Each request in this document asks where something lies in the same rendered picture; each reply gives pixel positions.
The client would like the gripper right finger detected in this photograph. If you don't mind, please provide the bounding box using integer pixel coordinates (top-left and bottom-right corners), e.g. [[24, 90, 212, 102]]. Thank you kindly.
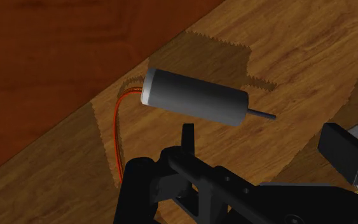
[[317, 122, 358, 195]]

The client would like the grey cylinder motor, red wire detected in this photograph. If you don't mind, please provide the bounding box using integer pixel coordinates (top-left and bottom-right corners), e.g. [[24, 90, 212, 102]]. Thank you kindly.
[[113, 67, 277, 185]]

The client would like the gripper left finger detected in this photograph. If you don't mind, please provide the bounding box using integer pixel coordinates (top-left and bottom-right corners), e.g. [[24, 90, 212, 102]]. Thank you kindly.
[[113, 123, 261, 224]]

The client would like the wooden table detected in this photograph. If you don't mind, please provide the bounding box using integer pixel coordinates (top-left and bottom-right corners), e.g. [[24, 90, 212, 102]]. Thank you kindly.
[[0, 0, 358, 224]]

